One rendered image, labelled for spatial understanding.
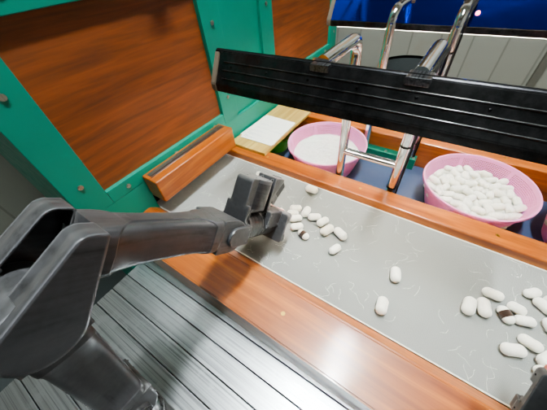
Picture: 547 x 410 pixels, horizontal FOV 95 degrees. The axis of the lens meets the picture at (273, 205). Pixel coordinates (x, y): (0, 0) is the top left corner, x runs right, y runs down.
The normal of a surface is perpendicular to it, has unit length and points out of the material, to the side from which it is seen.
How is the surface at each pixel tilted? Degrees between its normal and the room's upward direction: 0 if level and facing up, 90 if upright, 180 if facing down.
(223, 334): 0
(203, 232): 81
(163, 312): 0
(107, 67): 90
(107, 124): 90
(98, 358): 93
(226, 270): 0
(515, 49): 90
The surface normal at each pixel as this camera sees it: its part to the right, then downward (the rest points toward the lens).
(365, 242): -0.08, -0.68
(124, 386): 0.85, 0.24
